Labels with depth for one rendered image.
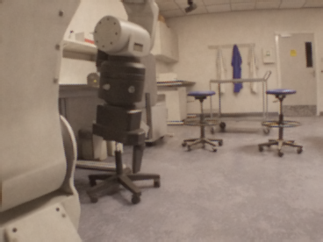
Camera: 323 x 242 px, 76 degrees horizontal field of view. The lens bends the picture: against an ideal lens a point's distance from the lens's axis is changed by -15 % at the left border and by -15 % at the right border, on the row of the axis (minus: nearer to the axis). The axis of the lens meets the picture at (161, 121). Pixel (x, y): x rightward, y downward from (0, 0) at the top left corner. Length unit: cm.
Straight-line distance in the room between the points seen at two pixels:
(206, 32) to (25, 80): 616
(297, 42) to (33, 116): 625
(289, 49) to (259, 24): 96
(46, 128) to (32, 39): 11
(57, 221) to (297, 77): 613
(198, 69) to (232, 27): 140
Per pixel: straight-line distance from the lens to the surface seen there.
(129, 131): 45
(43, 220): 38
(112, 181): 168
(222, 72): 603
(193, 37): 641
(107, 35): 43
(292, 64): 628
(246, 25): 636
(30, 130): 32
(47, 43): 33
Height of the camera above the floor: 68
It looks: 7 degrees down
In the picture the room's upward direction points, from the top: 3 degrees counter-clockwise
